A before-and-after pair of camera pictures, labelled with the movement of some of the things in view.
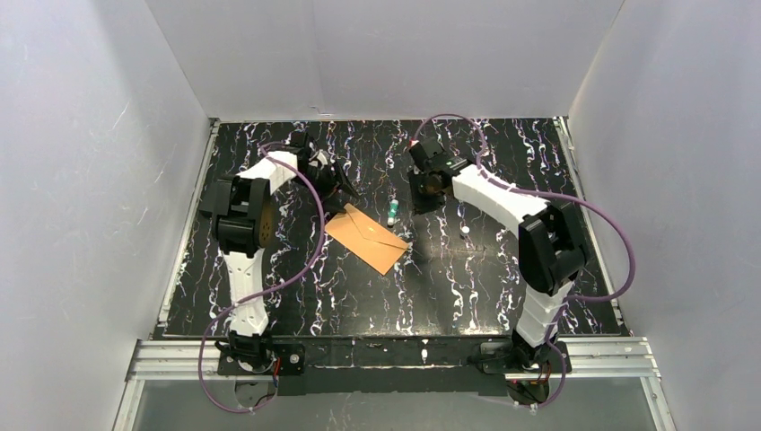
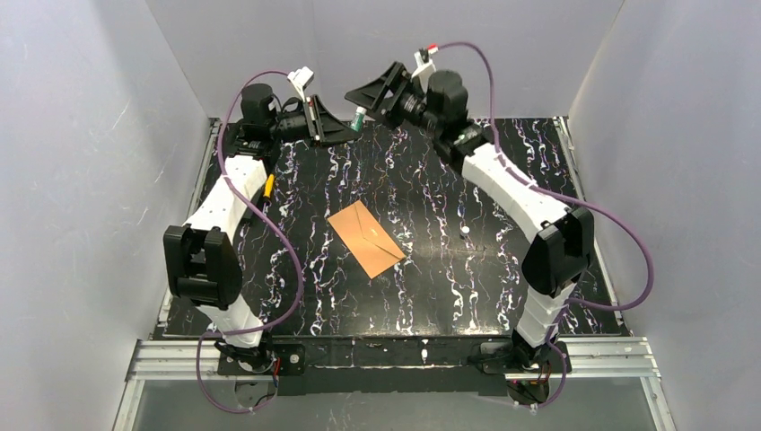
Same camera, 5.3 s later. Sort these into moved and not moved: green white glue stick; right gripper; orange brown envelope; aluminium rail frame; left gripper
Moved: green white glue stick; left gripper; right gripper
Not moved: aluminium rail frame; orange brown envelope
